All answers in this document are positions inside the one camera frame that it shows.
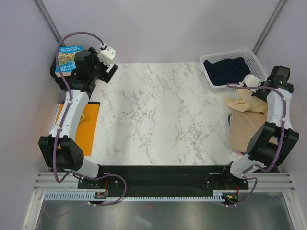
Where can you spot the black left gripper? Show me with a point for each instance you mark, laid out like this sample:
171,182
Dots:
105,76

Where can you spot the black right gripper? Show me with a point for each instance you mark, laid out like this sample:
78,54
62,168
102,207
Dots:
256,95

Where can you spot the yellow t-shirt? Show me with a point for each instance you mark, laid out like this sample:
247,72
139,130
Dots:
247,103

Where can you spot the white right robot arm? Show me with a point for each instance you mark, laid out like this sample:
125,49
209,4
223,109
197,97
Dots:
275,138

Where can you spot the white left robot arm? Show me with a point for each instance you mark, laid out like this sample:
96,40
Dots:
59,148

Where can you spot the pink and black case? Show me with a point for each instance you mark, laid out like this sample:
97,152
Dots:
56,76

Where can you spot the white plastic basket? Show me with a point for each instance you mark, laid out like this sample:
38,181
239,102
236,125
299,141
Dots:
250,58

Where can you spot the blue illustrated book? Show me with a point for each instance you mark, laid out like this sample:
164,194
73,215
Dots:
66,57

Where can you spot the orange board with black border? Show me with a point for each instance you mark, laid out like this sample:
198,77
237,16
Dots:
81,131

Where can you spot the navy t-shirt in basket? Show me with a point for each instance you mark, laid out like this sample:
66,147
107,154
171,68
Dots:
227,71

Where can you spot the folded beige t-shirt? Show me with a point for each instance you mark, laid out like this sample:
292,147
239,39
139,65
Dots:
243,126

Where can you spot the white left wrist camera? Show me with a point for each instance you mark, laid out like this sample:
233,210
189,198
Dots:
106,55

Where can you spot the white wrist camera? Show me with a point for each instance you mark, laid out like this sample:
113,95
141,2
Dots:
106,55
251,81

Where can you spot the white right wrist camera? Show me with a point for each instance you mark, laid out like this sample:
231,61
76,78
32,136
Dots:
251,81

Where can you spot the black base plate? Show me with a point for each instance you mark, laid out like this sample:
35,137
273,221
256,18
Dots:
180,181

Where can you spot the white slotted cable duct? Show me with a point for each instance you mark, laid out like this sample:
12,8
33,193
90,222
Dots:
96,196

